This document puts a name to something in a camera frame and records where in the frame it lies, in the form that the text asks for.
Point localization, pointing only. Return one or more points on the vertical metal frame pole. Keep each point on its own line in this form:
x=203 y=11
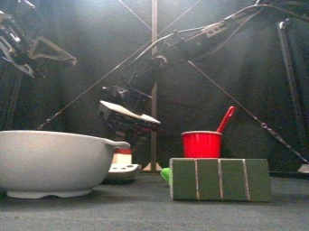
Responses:
x=154 y=90

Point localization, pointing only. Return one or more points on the dark metal frame post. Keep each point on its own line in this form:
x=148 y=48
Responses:
x=290 y=90

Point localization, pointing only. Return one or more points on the grey round plate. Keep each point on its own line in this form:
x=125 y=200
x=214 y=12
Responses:
x=121 y=171

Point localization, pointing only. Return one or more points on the green toy pea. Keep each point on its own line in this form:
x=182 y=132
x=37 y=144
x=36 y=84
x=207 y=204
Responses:
x=166 y=175

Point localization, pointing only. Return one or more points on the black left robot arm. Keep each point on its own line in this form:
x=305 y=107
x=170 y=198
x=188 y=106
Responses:
x=13 y=7

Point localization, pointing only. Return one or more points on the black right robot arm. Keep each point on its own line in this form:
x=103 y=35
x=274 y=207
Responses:
x=200 y=42

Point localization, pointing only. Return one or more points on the red plastic cup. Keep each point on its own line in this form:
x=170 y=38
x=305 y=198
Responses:
x=200 y=145

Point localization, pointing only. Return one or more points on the white ceramic bowl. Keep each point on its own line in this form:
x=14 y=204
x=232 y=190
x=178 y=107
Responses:
x=52 y=162

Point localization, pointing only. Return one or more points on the salmon sushi toy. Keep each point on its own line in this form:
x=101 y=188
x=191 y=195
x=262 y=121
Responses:
x=121 y=156

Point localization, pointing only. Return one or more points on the green seaweed sushi roll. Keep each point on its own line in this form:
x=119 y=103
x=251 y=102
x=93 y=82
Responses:
x=219 y=180

